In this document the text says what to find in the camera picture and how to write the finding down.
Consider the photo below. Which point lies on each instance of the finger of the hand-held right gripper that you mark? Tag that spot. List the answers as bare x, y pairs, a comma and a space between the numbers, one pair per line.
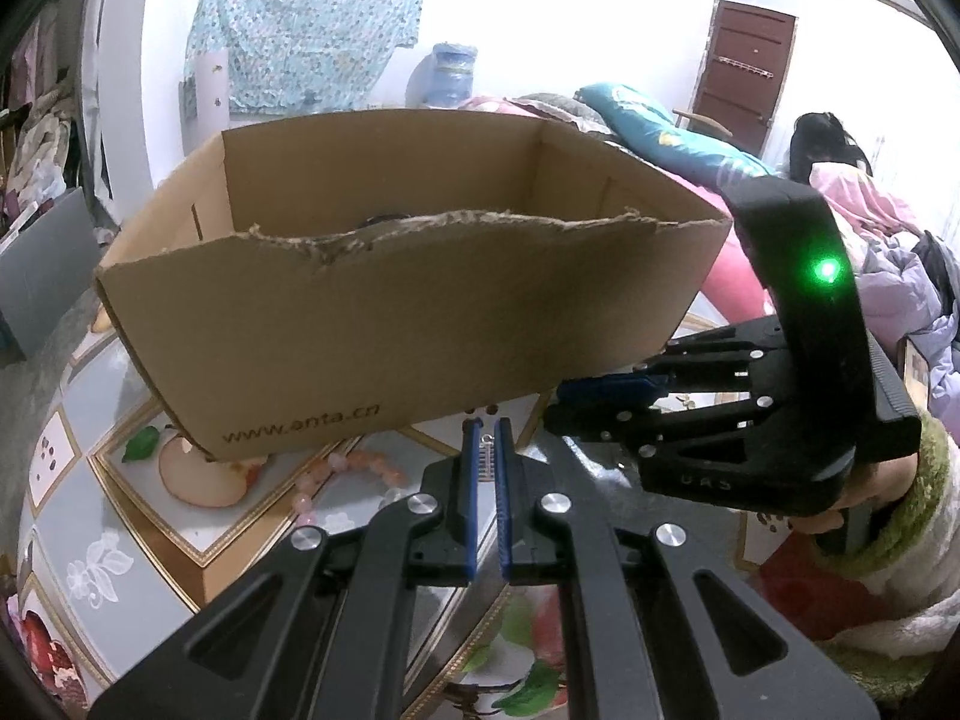
600, 420
607, 388

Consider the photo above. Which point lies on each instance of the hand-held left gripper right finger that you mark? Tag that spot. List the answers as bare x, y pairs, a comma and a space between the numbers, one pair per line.
504, 495

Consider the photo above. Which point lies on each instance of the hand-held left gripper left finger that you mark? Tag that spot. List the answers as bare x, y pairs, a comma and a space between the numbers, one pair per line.
470, 480

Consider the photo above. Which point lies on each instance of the small metal spring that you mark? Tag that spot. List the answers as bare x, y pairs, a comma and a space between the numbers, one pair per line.
487, 457

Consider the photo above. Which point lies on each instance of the brown cardboard box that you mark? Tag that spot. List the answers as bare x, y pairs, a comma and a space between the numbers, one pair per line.
375, 330

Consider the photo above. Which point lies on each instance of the person's right forearm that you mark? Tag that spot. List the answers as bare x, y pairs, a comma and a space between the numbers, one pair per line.
915, 562

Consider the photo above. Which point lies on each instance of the person's right hand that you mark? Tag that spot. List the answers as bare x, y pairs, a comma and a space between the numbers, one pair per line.
877, 484

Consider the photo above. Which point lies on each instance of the lavender quilt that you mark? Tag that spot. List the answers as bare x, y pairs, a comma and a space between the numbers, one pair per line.
900, 277

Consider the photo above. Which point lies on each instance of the red cloth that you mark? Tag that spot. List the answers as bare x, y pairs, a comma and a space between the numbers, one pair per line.
795, 577

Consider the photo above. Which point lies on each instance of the teal pillow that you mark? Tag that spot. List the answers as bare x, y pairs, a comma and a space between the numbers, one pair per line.
660, 135

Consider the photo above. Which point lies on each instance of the wooden chair back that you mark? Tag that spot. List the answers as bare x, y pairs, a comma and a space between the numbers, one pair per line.
701, 118

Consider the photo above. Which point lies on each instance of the grey blanket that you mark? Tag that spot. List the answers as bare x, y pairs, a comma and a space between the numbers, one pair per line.
555, 105

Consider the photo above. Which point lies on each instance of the brown wooden door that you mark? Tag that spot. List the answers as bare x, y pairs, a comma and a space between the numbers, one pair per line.
739, 60

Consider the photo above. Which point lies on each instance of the blue water jug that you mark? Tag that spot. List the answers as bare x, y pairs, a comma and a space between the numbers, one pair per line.
452, 75

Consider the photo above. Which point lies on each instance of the fruit printed bedsheet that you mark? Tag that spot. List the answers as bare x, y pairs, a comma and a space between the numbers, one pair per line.
112, 480

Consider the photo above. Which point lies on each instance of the white narrow cabinet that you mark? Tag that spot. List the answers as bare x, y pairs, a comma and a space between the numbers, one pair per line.
206, 90

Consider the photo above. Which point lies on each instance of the grey storage box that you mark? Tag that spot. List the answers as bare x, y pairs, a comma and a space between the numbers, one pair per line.
45, 270

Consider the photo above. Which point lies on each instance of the light blue hanging cloth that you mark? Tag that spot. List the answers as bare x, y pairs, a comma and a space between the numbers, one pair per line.
300, 22

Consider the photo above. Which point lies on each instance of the hanging clothes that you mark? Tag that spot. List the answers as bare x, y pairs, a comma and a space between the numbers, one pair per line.
34, 112

